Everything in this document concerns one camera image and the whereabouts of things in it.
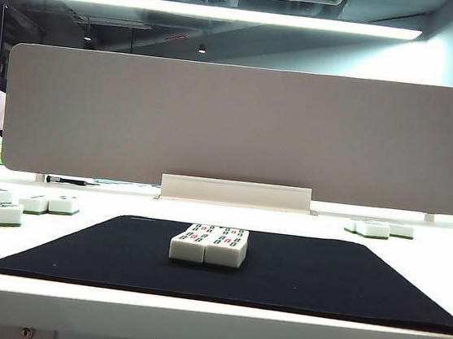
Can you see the white green-backed bamboo mahjong tile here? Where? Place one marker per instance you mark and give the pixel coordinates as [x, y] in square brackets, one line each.
[223, 255]
[235, 232]
[187, 250]
[202, 228]

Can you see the beige fabric desk divider panel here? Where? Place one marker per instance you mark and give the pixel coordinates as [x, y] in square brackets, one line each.
[239, 126]

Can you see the round ceiling spot lamp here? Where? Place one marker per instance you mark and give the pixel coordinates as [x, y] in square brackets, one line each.
[87, 37]
[202, 49]

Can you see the black rectangular desk mat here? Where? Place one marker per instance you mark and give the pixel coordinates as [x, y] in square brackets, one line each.
[320, 282]

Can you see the black precision screwdriver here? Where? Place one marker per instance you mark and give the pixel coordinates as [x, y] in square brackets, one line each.
[65, 180]

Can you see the long white ceiling light strip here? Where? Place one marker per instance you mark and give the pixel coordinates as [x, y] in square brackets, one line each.
[187, 8]

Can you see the white divider foot clamp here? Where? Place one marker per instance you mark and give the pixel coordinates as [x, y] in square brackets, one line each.
[429, 217]
[39, 177]

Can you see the metal bolt under table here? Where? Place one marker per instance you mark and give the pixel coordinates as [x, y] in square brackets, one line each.
[27, 332]

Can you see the cream divider mounting bracket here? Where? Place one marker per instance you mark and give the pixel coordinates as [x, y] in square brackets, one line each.
[234, 193]

